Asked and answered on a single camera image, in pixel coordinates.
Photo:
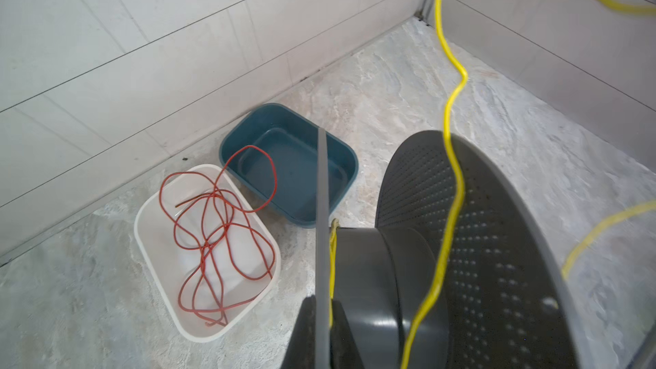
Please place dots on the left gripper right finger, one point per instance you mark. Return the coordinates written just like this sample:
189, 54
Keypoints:
344, 351

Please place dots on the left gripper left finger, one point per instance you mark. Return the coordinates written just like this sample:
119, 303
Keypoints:
300, 353

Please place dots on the dark grey cable spool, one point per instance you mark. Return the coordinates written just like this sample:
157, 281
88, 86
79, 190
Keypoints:
504, 303

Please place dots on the white oval tray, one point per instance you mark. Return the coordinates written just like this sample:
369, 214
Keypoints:
211, 256

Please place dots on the teal oval tray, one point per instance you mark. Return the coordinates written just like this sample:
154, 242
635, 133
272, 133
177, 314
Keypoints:
274, 135

